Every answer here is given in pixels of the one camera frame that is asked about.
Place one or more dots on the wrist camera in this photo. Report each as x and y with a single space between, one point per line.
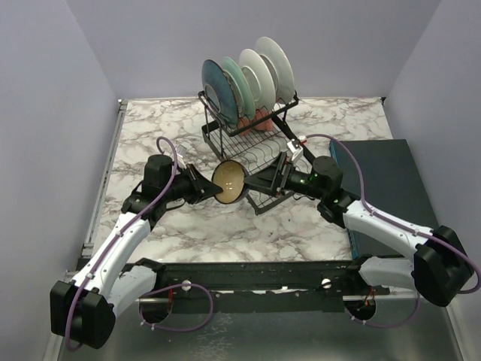
181 152
296 150

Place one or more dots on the blue network switch box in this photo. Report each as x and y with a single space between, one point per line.
391 178

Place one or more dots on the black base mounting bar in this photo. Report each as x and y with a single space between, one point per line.
240 287

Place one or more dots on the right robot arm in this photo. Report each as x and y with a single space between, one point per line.
432 262

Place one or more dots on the dark bowl cream inside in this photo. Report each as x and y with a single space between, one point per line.
229 175

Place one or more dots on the blue ceramic plate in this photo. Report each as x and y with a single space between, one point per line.
219 93

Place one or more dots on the pink printed coffee mug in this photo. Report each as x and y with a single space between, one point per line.
244 126

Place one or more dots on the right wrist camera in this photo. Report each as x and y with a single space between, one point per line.
296 150

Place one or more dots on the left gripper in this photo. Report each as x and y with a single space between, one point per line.
201 187

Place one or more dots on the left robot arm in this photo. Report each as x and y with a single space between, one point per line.
85 309

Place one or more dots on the light blue floral plate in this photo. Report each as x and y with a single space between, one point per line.
242 92

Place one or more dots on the plain pink mug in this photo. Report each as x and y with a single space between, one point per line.
267 125

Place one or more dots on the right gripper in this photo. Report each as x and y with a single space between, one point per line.
273 178

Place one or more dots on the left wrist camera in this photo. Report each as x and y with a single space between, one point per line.
181 152

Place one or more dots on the red plate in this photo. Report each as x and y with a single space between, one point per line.
279 66

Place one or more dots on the white plate lettered rim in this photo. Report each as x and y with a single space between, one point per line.
259 79

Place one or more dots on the black wire dish rack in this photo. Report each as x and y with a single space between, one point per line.
257 149

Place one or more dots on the left aluminium rail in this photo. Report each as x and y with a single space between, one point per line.
99 201

